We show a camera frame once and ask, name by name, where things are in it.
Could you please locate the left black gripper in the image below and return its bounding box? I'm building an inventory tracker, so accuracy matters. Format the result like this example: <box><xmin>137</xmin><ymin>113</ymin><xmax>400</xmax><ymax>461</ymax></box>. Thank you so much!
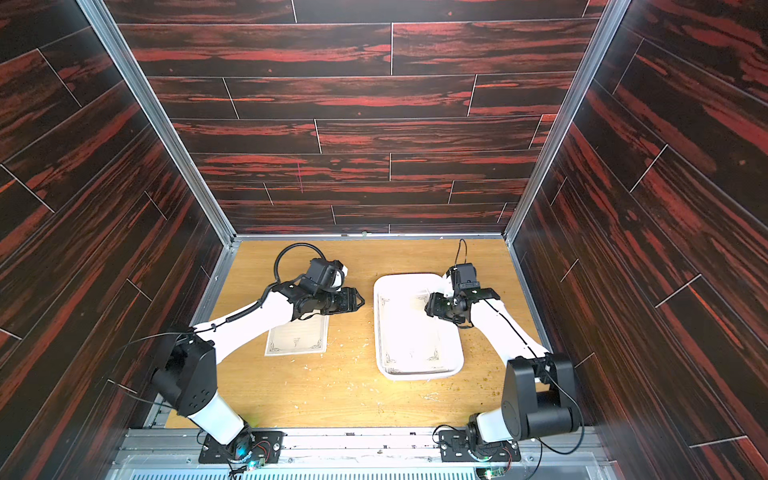
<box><xmin>314</xmin><ymin>286</ymin><xmax>367</xmax><ymax>314</ymax></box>

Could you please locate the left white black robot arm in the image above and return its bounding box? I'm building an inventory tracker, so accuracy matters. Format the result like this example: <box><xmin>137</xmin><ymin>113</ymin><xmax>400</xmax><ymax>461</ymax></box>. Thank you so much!
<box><xmin>151</xmin><ymin>282</ymin><xmax>365</xmax><ymax>464</ymax></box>

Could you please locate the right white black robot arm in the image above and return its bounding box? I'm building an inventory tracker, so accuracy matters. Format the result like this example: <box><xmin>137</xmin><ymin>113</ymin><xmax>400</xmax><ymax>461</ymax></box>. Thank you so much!
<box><xmin>425</xmin><ymin>288</ymin><xmax>585</xmax><ymax>455</ymax></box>

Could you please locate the stationery paper in tray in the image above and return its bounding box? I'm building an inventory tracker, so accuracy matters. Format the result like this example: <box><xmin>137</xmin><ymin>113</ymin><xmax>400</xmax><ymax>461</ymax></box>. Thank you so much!
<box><xmin>379</xmin><ymin>293</ymin><xmax>451</xmax><ymax>376</ymax></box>

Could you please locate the white plastic storage tray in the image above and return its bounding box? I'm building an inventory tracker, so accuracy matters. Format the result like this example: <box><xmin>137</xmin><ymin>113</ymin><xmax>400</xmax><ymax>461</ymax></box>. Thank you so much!
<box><xmin>373</xmin><ymin>273</ymin><xmax>464</xmax><ymax>381</ymax></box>

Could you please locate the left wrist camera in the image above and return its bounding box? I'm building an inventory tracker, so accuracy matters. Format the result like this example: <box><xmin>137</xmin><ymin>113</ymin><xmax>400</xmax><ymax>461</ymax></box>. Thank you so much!
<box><xmin>304</xmin><ymin>258</ymin><xmax>347</xmax><ymax>294</ymax></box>

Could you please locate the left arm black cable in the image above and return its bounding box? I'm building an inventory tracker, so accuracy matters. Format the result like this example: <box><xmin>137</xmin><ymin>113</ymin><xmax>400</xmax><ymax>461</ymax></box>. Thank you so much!
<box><xmin>273</xmin><ymin>242</ymin><xmax>328</xmax><ymax>286</ymax></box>

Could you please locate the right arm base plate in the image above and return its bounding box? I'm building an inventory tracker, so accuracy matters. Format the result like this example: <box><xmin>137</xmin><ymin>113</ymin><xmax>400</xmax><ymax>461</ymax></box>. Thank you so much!
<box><xmin>432</xmin><ymin>425</ymin><xmax>521</xmax><ymax>463</ymax></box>

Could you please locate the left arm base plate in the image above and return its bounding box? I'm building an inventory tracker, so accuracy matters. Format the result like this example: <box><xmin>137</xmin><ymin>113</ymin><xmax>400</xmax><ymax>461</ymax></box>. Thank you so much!
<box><xmin>198</xmin><ymin>429</ymin><xmax>285</xmax><ymax>468</ymax></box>

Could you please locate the front aluminium rail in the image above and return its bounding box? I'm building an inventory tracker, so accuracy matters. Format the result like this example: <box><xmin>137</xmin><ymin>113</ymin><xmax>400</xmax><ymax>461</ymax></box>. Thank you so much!
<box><xmin>107</xmin><ymin>427</ymin><xmax>622</xmax><ymax>479</ymax></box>

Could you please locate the right aluminium frame post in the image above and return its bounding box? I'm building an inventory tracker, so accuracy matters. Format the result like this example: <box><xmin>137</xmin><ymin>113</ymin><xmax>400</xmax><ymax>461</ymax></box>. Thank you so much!
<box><xmin>504</xmin><ymin>0</ymin><xmax>631</xmax><ymax>251</ymax></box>

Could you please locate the aluminium frame post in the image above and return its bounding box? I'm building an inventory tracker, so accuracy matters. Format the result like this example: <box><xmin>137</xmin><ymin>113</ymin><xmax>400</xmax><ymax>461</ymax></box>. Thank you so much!
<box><xmin>76</xmin><ymin>0</ymin><xmax>236</xmax><ymax>248</ymax></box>
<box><xmin>504</xmin><ymin>0</ymin><xmax>631</xmax><ymax>251</ymax></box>

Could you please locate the left aluminium frame post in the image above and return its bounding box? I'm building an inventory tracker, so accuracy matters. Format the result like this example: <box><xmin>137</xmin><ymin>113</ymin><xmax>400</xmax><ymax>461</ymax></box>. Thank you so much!
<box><xmin>76</xmin><ymin>0</ymin><xmax>236</xmax><ymax>248</ymax></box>

